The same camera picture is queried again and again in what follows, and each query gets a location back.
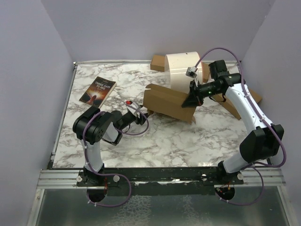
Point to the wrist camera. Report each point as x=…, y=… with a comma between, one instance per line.
x=133, y=108
x=192, y=72

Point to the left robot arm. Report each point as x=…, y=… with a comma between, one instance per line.
x=94, y=126

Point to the closed brown cardboard box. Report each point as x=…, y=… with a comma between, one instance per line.
x=236, y=101

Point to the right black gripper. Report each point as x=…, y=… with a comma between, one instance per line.
x=194, y=98

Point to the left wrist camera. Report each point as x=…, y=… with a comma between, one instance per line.
x=133, y=108

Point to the small brown box behind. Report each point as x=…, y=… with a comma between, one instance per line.
x=158, y=63

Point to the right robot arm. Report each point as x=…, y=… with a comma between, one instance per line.
x=263, y=136

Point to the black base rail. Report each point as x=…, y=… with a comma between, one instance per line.
x=155, y=181

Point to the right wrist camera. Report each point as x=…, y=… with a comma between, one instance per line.
x=192, y=72

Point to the white cylindrical bread box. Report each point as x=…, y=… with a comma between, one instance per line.
x=176, y=66

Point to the dark paperback book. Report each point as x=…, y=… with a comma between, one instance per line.
x=98, y=92

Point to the brown cardboard piece behind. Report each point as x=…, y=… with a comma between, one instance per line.
x=205, y=72

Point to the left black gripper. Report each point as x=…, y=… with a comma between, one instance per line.
x=139, y=121

